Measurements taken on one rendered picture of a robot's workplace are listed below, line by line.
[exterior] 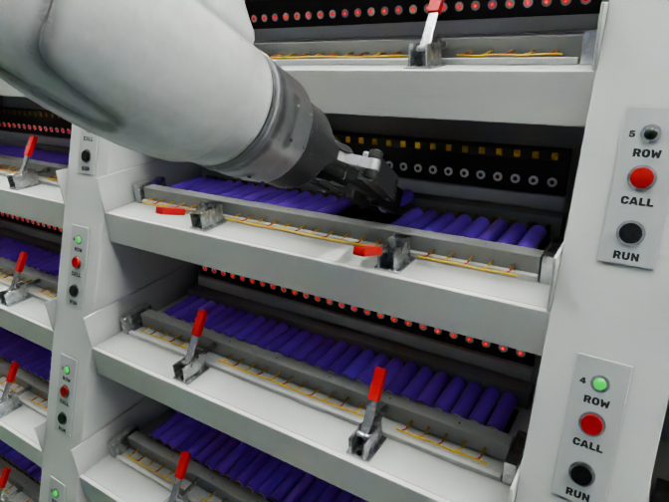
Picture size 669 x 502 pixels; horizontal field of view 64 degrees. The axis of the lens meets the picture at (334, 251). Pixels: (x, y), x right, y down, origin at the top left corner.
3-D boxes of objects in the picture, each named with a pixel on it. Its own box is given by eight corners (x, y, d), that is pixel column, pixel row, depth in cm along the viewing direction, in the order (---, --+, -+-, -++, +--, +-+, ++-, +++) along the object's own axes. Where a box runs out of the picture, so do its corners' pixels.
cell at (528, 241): (546, 241, 58) (530, 264, 53) (528, 238, 59) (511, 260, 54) (547, 225, 58) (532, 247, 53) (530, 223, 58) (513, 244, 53)
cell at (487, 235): (507, 235, 60) (489, 256, 55) (491, 233, 61) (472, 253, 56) (509, 220, 60) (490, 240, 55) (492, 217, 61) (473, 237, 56)
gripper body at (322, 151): (218, 172, 44) (282, 198, 52) (302, 183, 40) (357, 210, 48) (239, 85, 44) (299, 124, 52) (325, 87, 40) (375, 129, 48)
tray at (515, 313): (544, 357, 47) (557, 258, 43) (110, 241, 78) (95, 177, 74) (585, 269, 62) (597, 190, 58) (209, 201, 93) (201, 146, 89)
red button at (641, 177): (651, 189, 41) (655, 167, 40) (627, 186, 41) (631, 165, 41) (651, 190, 41) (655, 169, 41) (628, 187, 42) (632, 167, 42)
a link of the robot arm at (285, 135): (257, 173, 35) (305, 195, 40) (289, 40, 35) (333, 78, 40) (160, 161, 39) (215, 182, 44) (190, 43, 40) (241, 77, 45)
